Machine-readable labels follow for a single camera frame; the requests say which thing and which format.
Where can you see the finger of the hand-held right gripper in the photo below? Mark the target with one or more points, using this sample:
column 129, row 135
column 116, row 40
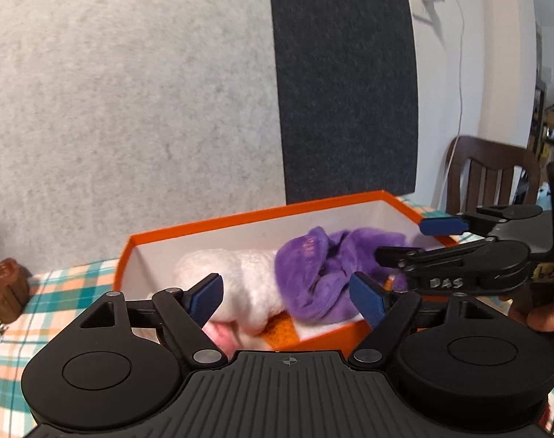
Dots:
column 441, row 269
column 441, row 226

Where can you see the white fluffy towel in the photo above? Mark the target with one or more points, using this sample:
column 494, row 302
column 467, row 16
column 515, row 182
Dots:
column 245, row 283

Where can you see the cluttered background shelf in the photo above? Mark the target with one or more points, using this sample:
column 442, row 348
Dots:
column 539, row 100

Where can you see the plaid tablecloth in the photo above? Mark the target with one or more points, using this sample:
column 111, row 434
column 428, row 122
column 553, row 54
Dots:
column 67, row 283

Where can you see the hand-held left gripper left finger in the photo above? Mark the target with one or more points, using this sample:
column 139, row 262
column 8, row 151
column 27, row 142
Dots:
column 206, row 296

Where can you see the orange cardboard box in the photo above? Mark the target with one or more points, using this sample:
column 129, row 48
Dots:
column 204, row 237

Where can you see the brown wooden basket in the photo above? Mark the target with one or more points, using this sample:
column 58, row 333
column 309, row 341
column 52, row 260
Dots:
column 5, row 289

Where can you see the dark wooden chair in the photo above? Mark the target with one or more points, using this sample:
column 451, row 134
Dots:
column 487, row 155

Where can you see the pink cloth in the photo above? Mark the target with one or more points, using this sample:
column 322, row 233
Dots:
column 220, row 335

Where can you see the purple fluffy cloth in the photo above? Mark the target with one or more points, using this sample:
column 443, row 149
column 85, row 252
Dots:
column 304, row 273

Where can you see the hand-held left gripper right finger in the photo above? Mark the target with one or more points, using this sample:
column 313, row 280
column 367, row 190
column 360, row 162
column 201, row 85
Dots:
column 366, row 299

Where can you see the dark grey felt panel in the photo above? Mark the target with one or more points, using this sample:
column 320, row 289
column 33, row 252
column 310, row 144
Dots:
column 341, row 77

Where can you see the light grey felt panel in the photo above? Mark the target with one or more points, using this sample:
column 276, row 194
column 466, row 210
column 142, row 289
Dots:
column 122, row 100

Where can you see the person's right hand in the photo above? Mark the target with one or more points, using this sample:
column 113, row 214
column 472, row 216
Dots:
column 553, row 321

